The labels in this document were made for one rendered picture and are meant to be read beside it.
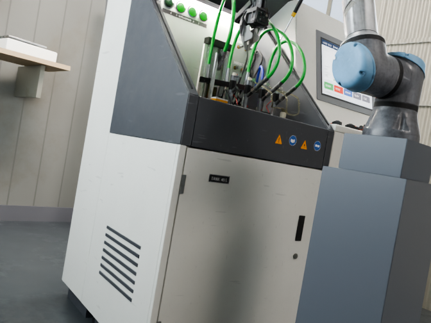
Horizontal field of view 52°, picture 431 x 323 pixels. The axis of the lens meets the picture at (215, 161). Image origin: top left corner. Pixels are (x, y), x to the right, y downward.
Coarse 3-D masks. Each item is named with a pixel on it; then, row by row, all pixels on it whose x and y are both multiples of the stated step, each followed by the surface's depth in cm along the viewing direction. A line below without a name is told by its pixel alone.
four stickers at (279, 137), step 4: (276, 136) 158; (280, 136) 159; (292, 136) 162; (296, 136) 164; (276, 140) 158; (280, 140) 159; (292, 140) 163; (296, 140) 164; (304, 140) 166; (308, 140) 168; (316, 140) 170; (280, 144) 159; (288, 144) 162; (292, 144) 163; (304, 144) 166; (316, 144) 170; (320, 144) 172; (300, 148) 165; (304, 148) 167; (316, 148) 171; (320, 148) 172
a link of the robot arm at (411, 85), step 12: (408, 60) 116; (420, 60) 116; (408, 72) 114; (420, 72) 116; (396, 84) 113; (408, 84) 115; (420, 84) 117; (384, 96) 116; (396, 96) 116; (408, 96) 116; (420, 96) 118
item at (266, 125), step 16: (208, 112) 140; (224, 112) 143; (240, 112) 147; (256, 112) 151; (208, 128) 140; (224, 128) 144; (240, 128) 148; (256, 128) 152; (272, 128) 156; (288, 128) 161; (304, 128) 165; (320, 128) 171; (192, 144) 138; (208, 144) 141; (224, 144) 145; (240, 144) 149; (256, 144) 153; (272, 144) 157; (272, 160) 158; (288, 160) 163; (304, 160) 168; (320, 160) 173
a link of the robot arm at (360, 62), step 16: (352, 0) 117; (368, 0) 116; (352, 16) 116; (368, 16) 115; (352, 32) 115; (368, 32) 112; (352, 48) 110; (368, 48) 110; (384, 48) 112; (336, 64) 115; (352, 64) 110; (368, 64) 108; (384, 64) 110; (336, 80) 115; (352, 80) 110; (368, 80) 110; (384, 80) 111
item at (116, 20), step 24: (120, 0) 191; (120, 24) 187; (120, 48) 184; (96, 72) 203; (96, 96) 199; (96, 120) 195; (96, 144) 192; (96, 168) 188; (96, 192) 185; (72, 216) 205; (72, 240) 201; (72, 264) 197; (72, 288) 193
